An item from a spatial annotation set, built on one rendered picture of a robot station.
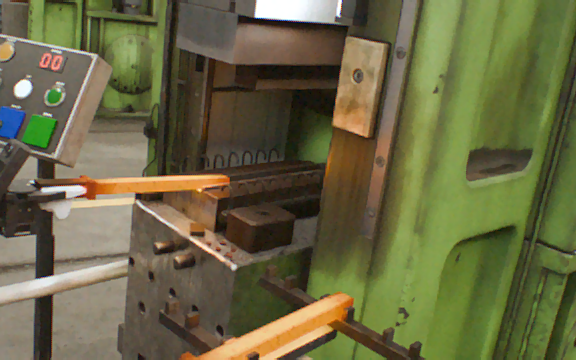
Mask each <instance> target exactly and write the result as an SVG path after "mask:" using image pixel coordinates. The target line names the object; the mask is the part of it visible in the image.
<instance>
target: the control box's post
mask: <svg viewBox="0 0 576 360"><path fill-rule="evenodd" d="M37 179H55V163H52V162H48V161H44V160H40V158H37ZM37 212H38V213H39V224H37V233H36V266H35V279H36V280H38V279H43V278H48V276H51V274H52V240H53V212H48V211H47V210H41V208H40V207H39V206H38V203H37ZM50 308H51V295H48V296H43V297H39V298H35V312H34V357H33V359H34V360H49V341H50Z"/></svg>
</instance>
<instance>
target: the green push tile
mask: <svg viewBox="0 0 576 360"><path fill-rule="evenodd" d="M57 123H58V120H56V119H52V118H48V117H43V116H39V115H35V114H33V116H32V118H31V120H30V123H28V126H27V128H26V131H25V133H24V136H23V138H22V143H24V144H27V145H32V146H35V147H39V148H42V149H48V147H49V144H50V141H51V139H52V136H53V134H54V131H55V129H56V126H57Z"/></svg>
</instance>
